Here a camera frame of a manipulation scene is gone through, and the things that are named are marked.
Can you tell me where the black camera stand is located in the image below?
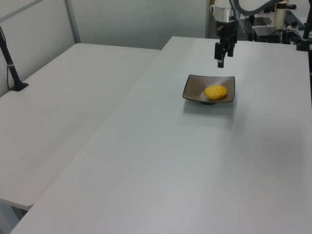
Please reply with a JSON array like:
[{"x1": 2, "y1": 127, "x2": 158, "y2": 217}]
[{"x1": 295, "y1": 23, "x2": 312, "y2": 52}]

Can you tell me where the yellow lemon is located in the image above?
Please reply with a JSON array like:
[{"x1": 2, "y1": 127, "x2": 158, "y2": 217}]
[{"x1": 204, "y1": 84, "x2": 228, "y2": 101}]

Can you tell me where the thin black stand cable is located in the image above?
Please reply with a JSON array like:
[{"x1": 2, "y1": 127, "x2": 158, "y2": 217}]
[{"x1": 6, "y1": 64, "x2": 12, "y2": 91}]

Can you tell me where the Franka gripper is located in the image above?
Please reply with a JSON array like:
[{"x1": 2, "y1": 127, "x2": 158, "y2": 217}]
[{"x1": 214, "y1": 20, "x2": 238, "y2": 69}]

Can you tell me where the black keyboard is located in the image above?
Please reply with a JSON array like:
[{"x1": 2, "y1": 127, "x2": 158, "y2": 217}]
[{"x1": 284, "y1": 10, "x2": 300, "y2": 25}]

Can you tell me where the white table leg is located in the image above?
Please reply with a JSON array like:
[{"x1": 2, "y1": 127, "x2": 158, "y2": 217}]
[{"x1": 0, "y1": 205, "x2": 13, "y2": 234}]

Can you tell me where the white cylindrical bottle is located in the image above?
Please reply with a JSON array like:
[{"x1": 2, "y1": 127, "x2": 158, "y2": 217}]
[{"x1": 274, "y1": 0, "x2": 288, "y2": 28}]

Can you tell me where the grey metal partition post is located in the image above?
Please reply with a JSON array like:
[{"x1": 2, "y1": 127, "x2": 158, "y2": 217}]
[{"x1": 64, "y1": 0, "x2": 81, "y2": 45}]

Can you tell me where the grey box device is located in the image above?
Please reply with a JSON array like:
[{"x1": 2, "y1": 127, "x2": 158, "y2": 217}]
[{"x1": 253, "y1": 25, "x2": 285, "y2": 42}]

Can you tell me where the square brown ceramic plate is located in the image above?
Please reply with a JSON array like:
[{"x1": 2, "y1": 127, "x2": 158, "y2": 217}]
[{"x1": 182, "y1": 74, "x2": 236, "y2": 106}]

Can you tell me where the flat black pad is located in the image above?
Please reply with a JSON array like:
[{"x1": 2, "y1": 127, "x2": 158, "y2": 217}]
[{"x1": 253, "y1": 16, "x2": 273, "y2": 26}]

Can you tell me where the black cable bundle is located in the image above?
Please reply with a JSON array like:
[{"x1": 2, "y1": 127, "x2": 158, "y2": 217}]
[{"x1": 282, "y1": 29, "x2": 298, "y2": 45}]

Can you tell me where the black pole stand with base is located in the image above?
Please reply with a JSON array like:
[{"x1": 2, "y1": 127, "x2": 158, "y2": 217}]
[{"x1": 0, "y1": 25, "x2": 29, "y2": 92}]

